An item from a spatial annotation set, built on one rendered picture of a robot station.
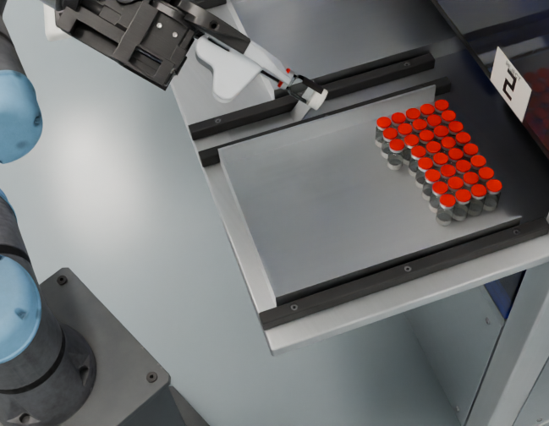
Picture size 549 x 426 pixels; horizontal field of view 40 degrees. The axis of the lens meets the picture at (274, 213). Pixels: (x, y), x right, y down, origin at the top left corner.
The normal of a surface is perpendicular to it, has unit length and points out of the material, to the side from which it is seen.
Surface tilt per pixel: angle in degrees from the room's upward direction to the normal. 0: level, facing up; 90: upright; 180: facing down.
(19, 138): 90
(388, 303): 0
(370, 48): 0
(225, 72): 41
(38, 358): 90
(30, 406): 73
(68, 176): 0
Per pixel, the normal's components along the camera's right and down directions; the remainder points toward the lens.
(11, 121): 0.44, 0.71
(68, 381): 0.83, 0.14
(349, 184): -0.07, -0.58
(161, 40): 0.11, 0.09
